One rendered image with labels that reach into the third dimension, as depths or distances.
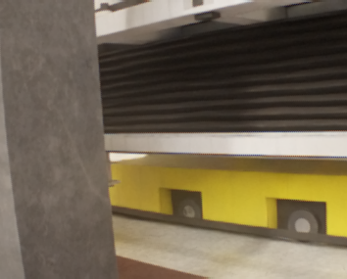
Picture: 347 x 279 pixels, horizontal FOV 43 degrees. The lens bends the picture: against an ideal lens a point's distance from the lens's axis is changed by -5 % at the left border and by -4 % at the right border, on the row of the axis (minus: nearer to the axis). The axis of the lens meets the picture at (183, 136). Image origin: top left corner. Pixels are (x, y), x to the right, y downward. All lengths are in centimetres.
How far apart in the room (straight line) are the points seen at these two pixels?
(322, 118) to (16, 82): 89
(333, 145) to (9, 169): 79
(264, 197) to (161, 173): 51
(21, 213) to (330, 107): 92
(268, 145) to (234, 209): 53
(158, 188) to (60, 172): 118
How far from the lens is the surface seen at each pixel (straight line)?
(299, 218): 171
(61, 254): 90
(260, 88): 147
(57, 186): 88
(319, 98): 138
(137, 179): 211
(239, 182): 174
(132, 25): 139
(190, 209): 199
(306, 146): 125
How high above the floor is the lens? 55
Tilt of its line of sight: 5 degrees down
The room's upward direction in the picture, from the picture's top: 4 degrees counter-clockwise
